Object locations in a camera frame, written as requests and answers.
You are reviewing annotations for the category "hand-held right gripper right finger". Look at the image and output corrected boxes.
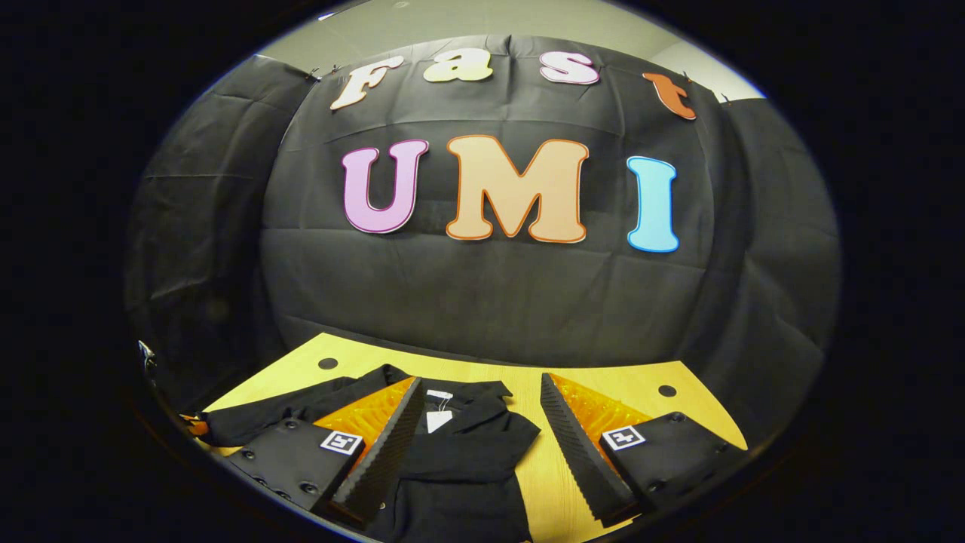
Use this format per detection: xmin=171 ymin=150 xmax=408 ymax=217
xmin=539 ymin=372 xmax=747 ymax=529

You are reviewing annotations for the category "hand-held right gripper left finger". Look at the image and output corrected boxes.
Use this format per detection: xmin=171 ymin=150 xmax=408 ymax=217
xmin=226 ymin=376 xmax=427 ymax=530

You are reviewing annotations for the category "black collared garment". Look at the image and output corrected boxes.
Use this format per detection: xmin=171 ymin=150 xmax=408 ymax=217
xmin=198 ymin=364 xmax=542 ymax=543

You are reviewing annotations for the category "black backdrop cloth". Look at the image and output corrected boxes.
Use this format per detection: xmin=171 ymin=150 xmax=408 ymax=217
xmin=124 ymin=34 xmax=841 ymax=446

